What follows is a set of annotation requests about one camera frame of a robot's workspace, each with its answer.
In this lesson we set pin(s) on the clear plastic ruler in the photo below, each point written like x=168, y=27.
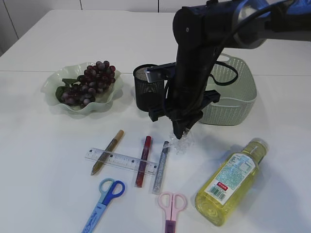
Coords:
x=121, y=161

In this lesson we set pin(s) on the blue scissors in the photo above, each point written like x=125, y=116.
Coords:
x=106, y=188

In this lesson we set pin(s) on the red glitter pen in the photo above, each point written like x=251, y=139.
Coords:
x=142, y=164

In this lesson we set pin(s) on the purple artificial grape bunch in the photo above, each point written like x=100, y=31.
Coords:
x=83, y=90

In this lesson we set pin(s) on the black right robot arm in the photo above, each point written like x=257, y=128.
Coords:
x=202, y=32

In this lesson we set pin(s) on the black mesh pen cup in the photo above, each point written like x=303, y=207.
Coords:
x=148, y=95

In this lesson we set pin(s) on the gold glitter pen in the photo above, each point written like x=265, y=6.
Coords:
x=111, y=146

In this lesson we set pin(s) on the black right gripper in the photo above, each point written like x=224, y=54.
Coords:
x=186, y=89

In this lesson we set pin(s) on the yellow tea bottle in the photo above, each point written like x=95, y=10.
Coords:
x=229, y=184

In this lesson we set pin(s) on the silver glitter pen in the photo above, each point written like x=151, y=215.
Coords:
x=160, y=169

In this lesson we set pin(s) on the clear plastic sheet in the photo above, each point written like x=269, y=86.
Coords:
x=182, y=145

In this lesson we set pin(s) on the green wavy plastic plate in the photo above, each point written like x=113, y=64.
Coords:
x=54, y=82

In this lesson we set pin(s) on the pink scissors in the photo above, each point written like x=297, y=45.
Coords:
x=171, y=210

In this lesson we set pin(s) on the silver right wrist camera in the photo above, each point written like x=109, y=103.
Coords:
x=160, y=72

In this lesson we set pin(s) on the green woven plastic basket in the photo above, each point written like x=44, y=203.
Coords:
x=236, y=99

